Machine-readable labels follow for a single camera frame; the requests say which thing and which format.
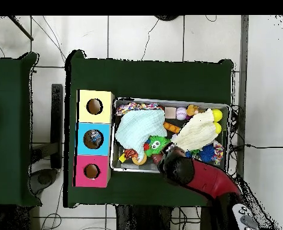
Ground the cream muslin cloth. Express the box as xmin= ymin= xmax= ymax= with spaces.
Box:
xmin=171 ymin=108 xmax=219 ymax=152

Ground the crushed clear bottle blue label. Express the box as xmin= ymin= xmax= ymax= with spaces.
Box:
xmin=87 ymin=130 xmax=103 ymax=147

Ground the wooden box with three holes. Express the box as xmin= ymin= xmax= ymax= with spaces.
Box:
xmin=72 ymin=89 xmax=116 ymax=188

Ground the green spiky toy with eyes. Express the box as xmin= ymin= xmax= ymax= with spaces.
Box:
xmin=144 ymin=135 xmax=171 ymax=158

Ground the orange toy building brick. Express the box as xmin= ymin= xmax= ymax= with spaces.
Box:
xmin=162 ymin=121 xmax=181 ymax=134

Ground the blue spiky ball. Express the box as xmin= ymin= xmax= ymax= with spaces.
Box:
xmin=200 ymin=143 xmax=215 ymax=163

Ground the white baseball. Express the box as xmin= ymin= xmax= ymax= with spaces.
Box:
xmin=175 ymin=107 xmax=188 ymax=120

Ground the plain wooden block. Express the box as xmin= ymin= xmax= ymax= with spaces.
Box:
xmin=164 ymin=107 xmax=177 ymax=119

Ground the brown plush animal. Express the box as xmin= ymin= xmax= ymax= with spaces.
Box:
xmin=186 ymin=104 xmax=200 ymax=117

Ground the mint green muslin cloth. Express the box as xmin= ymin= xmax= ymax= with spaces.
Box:
xmin=115 ymin=108 xmax=168 ymax=161

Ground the dark green table cloth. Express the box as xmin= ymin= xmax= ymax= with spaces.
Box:
xmin=0 ymin=52 xmax=42 ymax=207
xmin=63 ymin=49 xmax=234 ymax=208

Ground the black upright panel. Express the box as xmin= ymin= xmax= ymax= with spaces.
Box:
xmin=50 ymin=83 xmax=64 ymax=170

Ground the black round object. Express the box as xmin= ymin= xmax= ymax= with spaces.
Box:
xmin=154 ymin=15 xmax=180 ymax=22

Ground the dark grey floor base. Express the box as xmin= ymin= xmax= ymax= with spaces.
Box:
xmin=27 ymin=168 xmax=59 ymax=195

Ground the black tripod leg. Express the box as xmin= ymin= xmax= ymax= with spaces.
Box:
xmin=8 ymin=16 xmax=34 ymax=41

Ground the silver wire mesh bin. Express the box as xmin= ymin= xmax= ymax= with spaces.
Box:
xmin=109 ymin=96 xmax=231 ymax=177

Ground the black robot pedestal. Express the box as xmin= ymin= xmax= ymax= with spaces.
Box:
xmin=115 ymin=205 xmax=174 ymax=230

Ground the black cable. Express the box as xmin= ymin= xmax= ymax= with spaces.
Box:
xmin=228 ymin=104 xmax=283 ymax=150

